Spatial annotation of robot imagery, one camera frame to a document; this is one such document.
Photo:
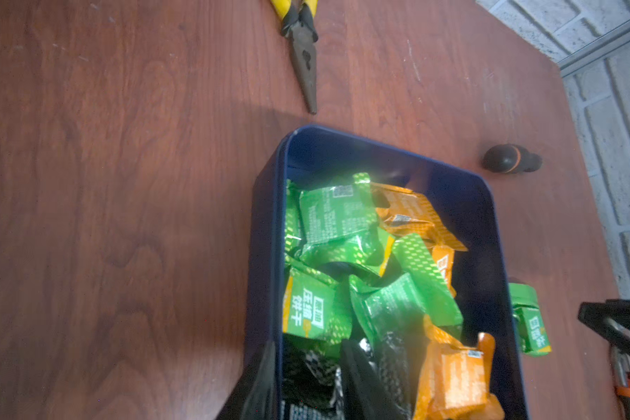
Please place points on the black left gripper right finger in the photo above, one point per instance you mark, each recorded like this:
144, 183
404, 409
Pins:
363, 394

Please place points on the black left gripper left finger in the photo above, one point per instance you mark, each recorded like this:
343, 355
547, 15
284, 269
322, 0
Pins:
254, 396

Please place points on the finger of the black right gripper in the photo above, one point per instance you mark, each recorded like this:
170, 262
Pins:
610, 320

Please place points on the green cookie packet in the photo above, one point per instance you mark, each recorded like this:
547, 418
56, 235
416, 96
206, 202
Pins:
339, 211
533, 337
316, 307

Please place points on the dark blue storage box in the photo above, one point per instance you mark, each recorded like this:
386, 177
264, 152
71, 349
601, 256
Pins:
463, 200

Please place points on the black cookie packet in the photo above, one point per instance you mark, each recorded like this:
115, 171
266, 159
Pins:
311, 385

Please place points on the orange cookie packet front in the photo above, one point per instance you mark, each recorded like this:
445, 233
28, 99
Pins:
454, 381

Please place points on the orange cookie packet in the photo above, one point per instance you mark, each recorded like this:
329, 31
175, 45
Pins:
402, 211
454, 381

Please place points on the green cookie packet front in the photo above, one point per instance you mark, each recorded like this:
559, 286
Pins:
316, 307

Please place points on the green cookie packet back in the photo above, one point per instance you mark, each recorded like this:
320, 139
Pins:
339, 211

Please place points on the orange handled pliers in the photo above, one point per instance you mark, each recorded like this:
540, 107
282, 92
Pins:
621, 368

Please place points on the yellow handled needle-nose pliers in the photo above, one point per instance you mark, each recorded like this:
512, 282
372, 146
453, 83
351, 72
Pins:
297, 26

